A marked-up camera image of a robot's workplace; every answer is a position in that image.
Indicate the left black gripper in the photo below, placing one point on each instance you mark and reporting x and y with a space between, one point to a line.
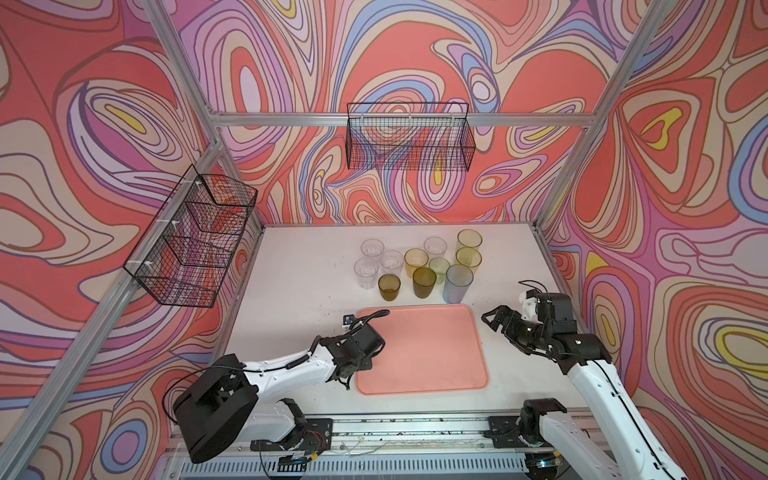
368 364

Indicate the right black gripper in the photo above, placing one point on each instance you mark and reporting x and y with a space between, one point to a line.
514 317

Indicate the pink plastic tray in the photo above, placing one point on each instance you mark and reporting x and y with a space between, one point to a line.
428 349

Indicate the brown glass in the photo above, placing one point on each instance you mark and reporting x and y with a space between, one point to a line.
389 286

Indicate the clear glass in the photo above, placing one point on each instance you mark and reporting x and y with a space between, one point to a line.
372 248
366 271
435 246
391 262

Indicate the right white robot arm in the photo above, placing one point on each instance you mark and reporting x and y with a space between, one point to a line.
635 452

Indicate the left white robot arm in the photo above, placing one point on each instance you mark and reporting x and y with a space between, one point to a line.
235 402

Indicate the blue tinted glass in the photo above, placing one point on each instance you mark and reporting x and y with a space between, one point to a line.
458 279

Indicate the yellow green glass right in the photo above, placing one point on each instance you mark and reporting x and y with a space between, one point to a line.
469 257

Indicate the light green glass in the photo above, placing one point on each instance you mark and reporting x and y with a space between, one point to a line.
440 266

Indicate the olive glass front centre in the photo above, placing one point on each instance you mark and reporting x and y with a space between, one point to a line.
424 280

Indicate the yellow glass back right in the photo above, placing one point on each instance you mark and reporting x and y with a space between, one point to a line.
469 238

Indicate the amber glass middle row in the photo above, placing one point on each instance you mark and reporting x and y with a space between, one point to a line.
414 259

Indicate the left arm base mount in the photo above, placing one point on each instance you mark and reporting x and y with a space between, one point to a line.
313 436

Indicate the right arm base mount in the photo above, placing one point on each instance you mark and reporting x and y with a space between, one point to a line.
506 432

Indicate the aluminium front rail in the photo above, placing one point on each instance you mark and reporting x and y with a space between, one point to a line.
407 446

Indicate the left black wire basket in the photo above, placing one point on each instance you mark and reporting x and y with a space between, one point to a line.
184 257

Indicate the black wire basket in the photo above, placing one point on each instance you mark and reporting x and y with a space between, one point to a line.
184 257
411 136

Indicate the back black wire basket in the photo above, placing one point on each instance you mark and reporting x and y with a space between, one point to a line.
411 136

